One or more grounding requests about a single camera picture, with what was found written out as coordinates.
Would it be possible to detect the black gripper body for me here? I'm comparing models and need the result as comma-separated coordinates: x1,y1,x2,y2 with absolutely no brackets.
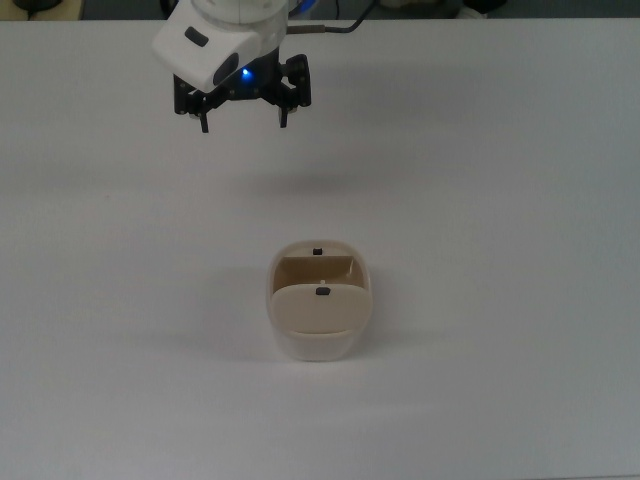
212,49,287,100

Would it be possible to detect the small cream lidded bin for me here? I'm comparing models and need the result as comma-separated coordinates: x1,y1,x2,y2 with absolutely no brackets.
264,238,374,362

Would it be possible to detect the wooden desk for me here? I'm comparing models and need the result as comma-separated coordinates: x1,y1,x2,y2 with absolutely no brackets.
0,0,84,22

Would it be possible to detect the black rounded device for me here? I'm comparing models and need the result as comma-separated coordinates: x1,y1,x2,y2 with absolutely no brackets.
13,0,58,15

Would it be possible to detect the dark background furniture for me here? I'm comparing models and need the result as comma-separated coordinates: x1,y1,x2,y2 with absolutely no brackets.
460,0,640,20

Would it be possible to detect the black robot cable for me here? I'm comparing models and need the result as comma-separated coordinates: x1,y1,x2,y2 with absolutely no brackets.
287,0,376,36

